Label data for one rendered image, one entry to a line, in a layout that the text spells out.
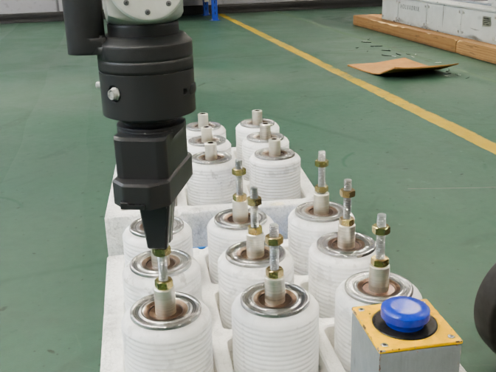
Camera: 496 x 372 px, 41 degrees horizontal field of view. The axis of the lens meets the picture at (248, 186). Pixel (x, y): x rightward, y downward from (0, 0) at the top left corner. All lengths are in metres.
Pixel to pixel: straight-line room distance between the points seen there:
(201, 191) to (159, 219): 0.54
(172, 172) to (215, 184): 0.57
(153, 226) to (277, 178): 0.57
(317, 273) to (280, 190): 0.39
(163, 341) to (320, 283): 0.25
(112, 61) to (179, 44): 0.06
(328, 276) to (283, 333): 0.16
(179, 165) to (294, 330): 0.21
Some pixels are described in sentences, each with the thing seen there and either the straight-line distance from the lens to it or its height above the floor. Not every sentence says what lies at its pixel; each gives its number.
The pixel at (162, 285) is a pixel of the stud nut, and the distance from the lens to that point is 0.70.
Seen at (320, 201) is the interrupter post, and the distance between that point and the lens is 0.96.
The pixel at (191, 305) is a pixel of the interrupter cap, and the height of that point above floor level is 0.25.
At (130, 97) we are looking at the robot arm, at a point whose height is 0.49.
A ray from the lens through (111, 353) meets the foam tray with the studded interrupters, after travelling 0.81.
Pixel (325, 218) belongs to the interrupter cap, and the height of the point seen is 0.25.
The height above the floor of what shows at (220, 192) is 0.20.
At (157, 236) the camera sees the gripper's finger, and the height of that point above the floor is 0.34.
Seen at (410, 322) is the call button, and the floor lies 0.33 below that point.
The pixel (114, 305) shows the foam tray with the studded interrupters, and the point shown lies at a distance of 0.90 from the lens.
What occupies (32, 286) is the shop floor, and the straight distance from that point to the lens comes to 1.39.
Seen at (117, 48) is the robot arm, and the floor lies 0.53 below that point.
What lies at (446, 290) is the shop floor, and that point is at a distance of 1.32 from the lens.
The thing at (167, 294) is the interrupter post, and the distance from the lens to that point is 0.71.
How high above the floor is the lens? 0.61
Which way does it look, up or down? 19 degrees down
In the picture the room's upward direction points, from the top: 2 degrees counter-clockwise
